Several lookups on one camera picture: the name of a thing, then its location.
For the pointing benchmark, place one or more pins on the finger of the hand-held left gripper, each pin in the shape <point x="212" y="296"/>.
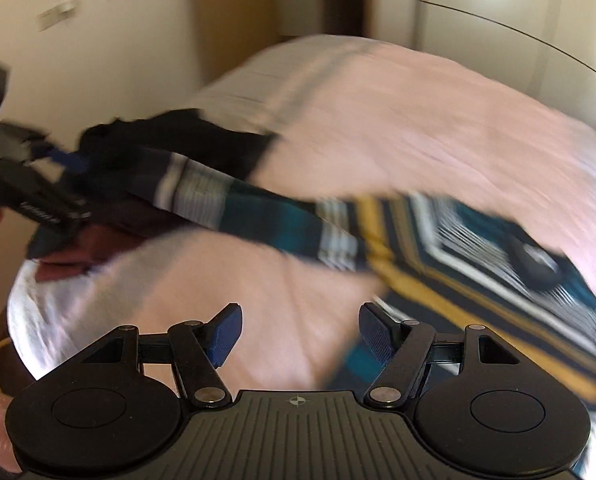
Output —
<point x="70" y="160"/>

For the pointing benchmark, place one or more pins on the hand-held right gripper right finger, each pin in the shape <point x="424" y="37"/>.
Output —
<point x="375" y="332"/>

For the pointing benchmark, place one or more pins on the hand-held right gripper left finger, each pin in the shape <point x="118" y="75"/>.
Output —
<point x="226" y="332"/>

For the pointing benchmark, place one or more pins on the striped navy yellow shirt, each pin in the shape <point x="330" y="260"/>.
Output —
<point x="428" y="240"/>

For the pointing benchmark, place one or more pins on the maroon garment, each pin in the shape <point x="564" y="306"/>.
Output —
<point x="77" y="256"/>

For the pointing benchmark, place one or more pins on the dark teal garment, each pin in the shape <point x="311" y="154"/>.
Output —
<point x="202" y="140"/>

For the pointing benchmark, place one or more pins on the white plug adapter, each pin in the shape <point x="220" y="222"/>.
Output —
<point x="66" y="9"/>

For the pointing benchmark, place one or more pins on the bed with pink blanket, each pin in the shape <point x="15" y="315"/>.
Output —
<point x="378" y="125"/>

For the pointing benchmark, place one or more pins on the tan wooden door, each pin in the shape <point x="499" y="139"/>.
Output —
<point x="232" y="20"/>

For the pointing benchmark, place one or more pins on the white wardrobe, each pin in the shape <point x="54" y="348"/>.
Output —
<point x="503" y="10"/>

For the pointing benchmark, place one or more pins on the tan wall socket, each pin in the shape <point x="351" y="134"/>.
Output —
<point x="47" y="19"/>

